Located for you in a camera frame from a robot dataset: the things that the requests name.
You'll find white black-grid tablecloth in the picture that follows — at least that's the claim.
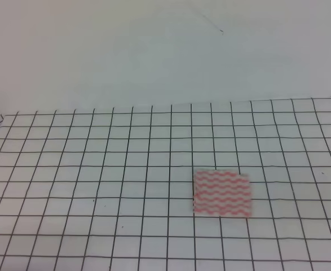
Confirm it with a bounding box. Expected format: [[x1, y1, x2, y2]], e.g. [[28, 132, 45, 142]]
[[0, 98, 331, 270]]

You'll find pink wavy striped towel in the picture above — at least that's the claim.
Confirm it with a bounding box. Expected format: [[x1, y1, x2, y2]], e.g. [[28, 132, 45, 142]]
[[193, 169, 252, 218]]

